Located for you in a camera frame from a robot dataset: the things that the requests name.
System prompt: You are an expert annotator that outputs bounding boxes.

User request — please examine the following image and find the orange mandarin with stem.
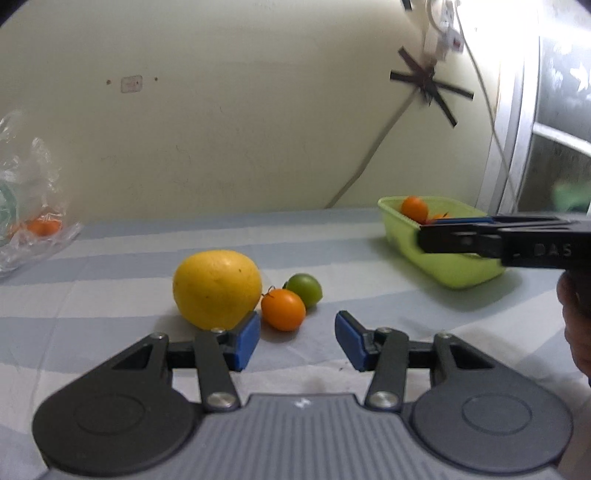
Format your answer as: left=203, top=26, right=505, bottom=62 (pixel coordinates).
left=400, top=196, right=429, bottom=224

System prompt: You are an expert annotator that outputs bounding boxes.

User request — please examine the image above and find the large yellow grapefruit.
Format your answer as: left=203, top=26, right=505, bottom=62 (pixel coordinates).
left=172, top=250, right=263, bottom=330

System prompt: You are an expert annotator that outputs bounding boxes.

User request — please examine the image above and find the green lime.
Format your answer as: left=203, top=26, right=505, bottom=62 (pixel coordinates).
left=283, top=273, right=324, bottom=309

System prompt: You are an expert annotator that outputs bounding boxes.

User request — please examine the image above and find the orange tomato front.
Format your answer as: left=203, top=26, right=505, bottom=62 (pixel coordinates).
left=260, top=288, right=307, bottom=332

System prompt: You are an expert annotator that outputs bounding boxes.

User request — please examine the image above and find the person right hand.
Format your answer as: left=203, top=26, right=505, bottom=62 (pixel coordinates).
left=557, top=272, right=590, bottom=378

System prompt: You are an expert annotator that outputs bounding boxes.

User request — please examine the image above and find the green plastic basket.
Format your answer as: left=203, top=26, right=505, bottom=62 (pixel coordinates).
left=378, top=196, right=505, bottom=290

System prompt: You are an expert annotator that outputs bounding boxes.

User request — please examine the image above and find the frosted glass sliding door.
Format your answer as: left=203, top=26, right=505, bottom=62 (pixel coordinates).
left=476, top=24, right=590, bottom=215

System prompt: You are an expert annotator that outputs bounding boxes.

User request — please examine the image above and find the striped blue bed sheet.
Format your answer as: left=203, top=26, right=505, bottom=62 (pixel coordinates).
left=1, top=209, right=590, bottom=479

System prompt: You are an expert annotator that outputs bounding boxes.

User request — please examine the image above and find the black tape cross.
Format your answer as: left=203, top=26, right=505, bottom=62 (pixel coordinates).
left=390, top=47, right=474, bottom=128

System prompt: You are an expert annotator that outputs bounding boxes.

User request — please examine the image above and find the white power strip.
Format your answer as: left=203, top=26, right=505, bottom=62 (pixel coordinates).
left=423, top=0, right=465, bottom=62

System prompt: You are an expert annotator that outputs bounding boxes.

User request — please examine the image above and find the orange fruit in bag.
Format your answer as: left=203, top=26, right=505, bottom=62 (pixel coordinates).
left=26, top=217, right=62, bottom=238

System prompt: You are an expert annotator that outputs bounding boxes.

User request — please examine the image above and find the clear plastic bag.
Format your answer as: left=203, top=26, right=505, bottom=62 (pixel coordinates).
left=1, top=110, right=82, bottom=279

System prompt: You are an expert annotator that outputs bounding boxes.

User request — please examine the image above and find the grey cable on wall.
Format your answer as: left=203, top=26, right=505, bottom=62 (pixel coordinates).
left=323, top=89, right=419, bottom=210

